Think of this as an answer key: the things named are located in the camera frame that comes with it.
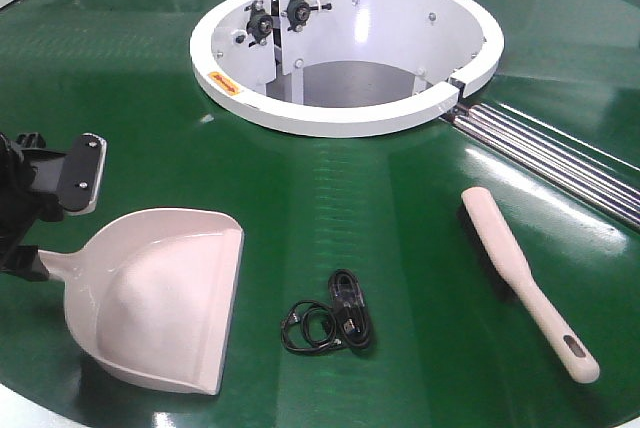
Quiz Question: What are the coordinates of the black USB cable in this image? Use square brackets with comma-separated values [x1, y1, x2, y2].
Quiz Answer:
[279, 268, 374, 355]

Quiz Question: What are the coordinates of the black bearing mount right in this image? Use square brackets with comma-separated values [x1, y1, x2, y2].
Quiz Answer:
[285, 0, 333, 33]

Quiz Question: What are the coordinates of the orange warning sticker front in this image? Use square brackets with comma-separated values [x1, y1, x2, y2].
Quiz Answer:
[208, 71, 241, 96]

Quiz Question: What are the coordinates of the white inner conveyor ring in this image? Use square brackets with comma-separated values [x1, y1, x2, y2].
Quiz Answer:
[189, 0, 505, 139]

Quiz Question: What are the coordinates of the black bearing mount left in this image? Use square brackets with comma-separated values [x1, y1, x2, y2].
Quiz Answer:
[246, 0, 273, 47]

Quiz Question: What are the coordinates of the black bearing mount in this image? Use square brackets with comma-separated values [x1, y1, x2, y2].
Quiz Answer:
[285, 0, 333, 33]
[246, 0, 273, 47]

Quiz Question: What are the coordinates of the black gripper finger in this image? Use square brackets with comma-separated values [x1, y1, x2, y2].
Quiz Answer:
[16, 132, 107, 216]
[1, 245, 49, 282]

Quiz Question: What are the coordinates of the pink plastic dustpan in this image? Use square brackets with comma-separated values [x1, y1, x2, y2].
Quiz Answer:
[39, 208, 244, 395]

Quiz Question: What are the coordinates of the beige hand brush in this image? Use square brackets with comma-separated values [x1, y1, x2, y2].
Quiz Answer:
[461, 186, 600, 384]

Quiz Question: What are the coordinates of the steel rollers right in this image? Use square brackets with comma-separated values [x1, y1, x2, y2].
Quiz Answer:
[442, 103, 639, 231]

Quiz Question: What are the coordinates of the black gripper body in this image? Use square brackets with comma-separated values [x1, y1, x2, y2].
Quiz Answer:
[1, 135, 64, 258]

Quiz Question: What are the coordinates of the white outer rim bottom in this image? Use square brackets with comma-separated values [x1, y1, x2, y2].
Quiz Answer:
[1, 385, 84, 428]

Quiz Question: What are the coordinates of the green conveyor belt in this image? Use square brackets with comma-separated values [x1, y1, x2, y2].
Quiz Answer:
[1, 0, 639, 427]

